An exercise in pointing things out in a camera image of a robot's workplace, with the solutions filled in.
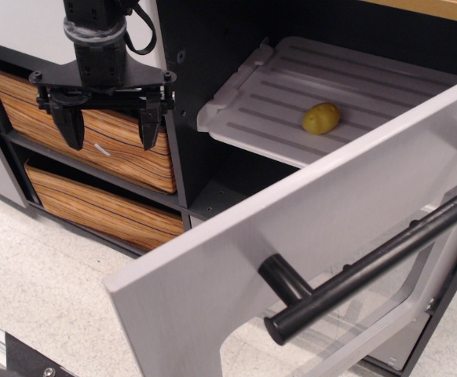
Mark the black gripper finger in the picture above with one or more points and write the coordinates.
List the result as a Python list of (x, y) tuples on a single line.
[(149, 123), (70, 123)]

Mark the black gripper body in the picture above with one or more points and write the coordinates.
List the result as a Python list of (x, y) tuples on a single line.
[(103, 78)]

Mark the grey toy oven door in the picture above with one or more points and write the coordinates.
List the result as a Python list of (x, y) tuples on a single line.
[(179, 303)]

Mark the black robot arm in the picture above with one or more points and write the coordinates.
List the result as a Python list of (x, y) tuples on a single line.
[(103, 23)]

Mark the grey oven rack tray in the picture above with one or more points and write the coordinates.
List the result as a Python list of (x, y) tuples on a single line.
[(260, 107)]

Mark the grey lower oven drawer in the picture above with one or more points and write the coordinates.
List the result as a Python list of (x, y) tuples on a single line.
[(400, 353)]

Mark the upper wood-grain storage bin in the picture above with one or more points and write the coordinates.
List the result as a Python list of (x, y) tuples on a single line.
[(111, 140)]

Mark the wood-grain storage bin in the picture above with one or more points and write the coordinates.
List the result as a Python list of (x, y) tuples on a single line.
[(111, 140), (71, 195)]

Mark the lower wood-grain storage bin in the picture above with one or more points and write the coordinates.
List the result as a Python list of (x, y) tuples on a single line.
[(71, 195)]

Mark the yellow-green toy potato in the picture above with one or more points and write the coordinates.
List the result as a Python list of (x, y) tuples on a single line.
[(321, 118)]

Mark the black oven door handle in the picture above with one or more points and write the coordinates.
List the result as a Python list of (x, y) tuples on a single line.
[(305, 305)]

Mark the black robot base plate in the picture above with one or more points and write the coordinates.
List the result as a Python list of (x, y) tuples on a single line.
[(19, 359)]

